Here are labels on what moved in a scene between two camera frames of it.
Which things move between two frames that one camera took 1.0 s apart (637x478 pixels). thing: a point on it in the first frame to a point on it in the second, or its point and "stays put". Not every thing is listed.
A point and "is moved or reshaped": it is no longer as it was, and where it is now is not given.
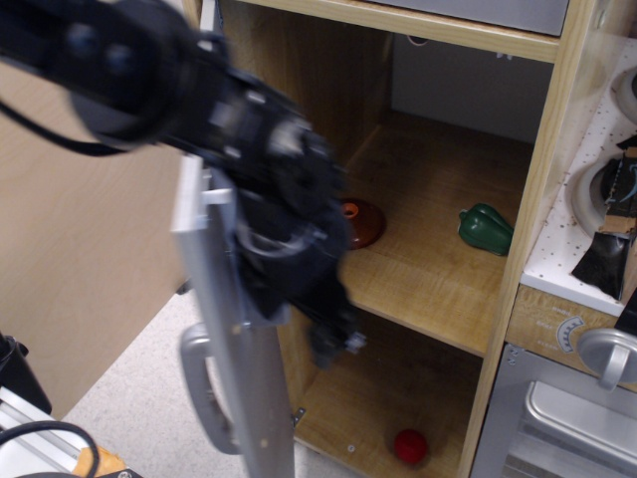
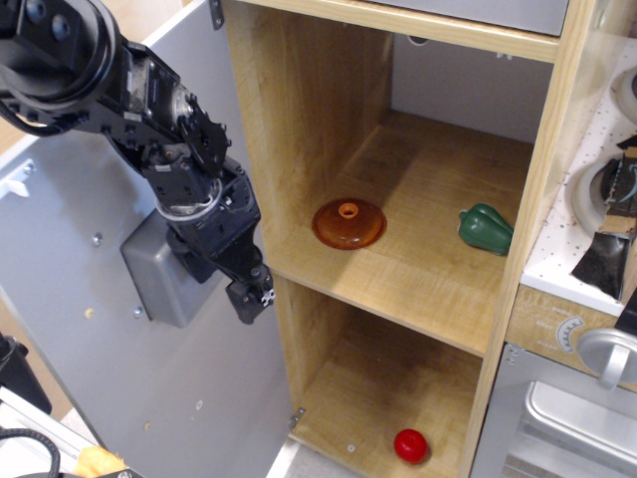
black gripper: (292, 252) to (221, 225)
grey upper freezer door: (543, 16) stays put
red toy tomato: (410, 446) stays put
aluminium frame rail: (46, 449) stays put
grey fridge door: (247, 356) is moved or reshaped
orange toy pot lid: (367, 223) stays put
